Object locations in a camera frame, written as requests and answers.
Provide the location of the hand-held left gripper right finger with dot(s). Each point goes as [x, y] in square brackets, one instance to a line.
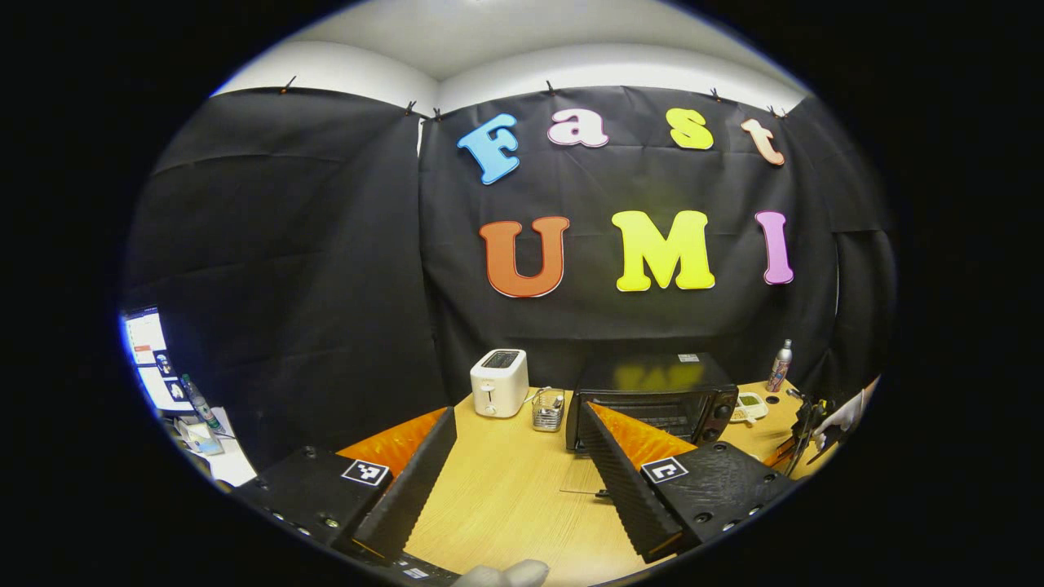
[632, 493]

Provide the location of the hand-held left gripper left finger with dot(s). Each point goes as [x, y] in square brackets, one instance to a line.
[408, 493]

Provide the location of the black electric oven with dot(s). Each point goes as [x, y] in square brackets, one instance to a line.
[652, 371]

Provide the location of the thin black stick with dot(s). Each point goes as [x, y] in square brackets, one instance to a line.
[602, 493]

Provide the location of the white divided tray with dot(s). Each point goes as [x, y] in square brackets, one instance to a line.
[749, 406]

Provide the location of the silver spray bottle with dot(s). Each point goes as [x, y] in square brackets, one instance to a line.
[780, 371]

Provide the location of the white toaster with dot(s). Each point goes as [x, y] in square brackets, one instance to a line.
[499, 387]

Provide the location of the white side desk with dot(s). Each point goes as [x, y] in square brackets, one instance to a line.
[232, 469]

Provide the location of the green plastic bottle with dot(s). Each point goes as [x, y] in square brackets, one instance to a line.
[200, 403]

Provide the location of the black backdrop cloth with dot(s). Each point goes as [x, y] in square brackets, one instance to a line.
[326, 244]

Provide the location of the computer monitor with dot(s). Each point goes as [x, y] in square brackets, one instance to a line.
[151, 359]

